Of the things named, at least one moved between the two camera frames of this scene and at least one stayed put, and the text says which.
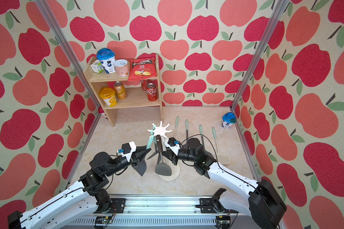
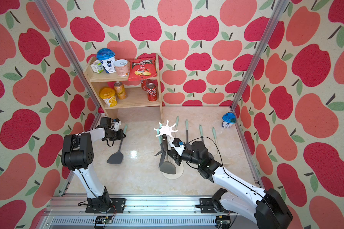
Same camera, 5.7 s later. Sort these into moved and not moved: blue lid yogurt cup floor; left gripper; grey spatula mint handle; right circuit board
Moved: left gripper
Not moved: right circuit board; blue lid yogurt cup floor; grey spatula mint handle
